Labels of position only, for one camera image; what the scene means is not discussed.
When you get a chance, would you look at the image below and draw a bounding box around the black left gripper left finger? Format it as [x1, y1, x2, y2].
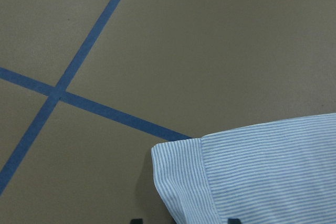
[130, 218, 142, 224]

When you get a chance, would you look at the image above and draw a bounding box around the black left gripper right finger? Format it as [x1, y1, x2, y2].
[227, 218, 240, 224]

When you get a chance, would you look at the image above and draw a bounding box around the light blue striped shirt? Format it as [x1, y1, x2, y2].
[151, 113, 335, 223]

